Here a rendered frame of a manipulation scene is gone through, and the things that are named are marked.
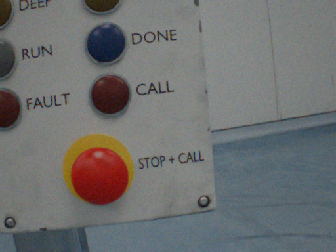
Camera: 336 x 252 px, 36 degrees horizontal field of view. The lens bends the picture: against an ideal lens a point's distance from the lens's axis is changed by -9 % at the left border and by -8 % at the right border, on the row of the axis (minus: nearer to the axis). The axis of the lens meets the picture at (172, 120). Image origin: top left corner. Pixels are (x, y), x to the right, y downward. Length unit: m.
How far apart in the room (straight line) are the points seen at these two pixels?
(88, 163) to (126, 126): 0.05
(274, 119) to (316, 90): 0.50
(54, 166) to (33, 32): 0.10
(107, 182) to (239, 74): 4.19
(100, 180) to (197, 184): 0.08
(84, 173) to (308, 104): 4.56
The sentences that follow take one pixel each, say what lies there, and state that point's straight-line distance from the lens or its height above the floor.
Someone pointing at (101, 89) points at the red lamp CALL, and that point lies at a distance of 0.38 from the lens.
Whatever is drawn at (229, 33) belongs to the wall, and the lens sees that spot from 4.50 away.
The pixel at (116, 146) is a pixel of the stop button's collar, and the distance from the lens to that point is 0.39.
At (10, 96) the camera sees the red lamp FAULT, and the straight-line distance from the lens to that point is 0.39.
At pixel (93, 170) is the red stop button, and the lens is 0.37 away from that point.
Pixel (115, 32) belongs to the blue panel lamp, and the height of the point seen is 0.95.
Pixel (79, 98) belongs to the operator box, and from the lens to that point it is 0.39.
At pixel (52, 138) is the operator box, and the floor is 0.89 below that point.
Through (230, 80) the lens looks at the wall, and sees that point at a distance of 4.52.
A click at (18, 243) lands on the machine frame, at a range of 0.48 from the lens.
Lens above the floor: 0.95
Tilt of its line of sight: 10 degrees down
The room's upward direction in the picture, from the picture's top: 5 degrees counter-clockwise
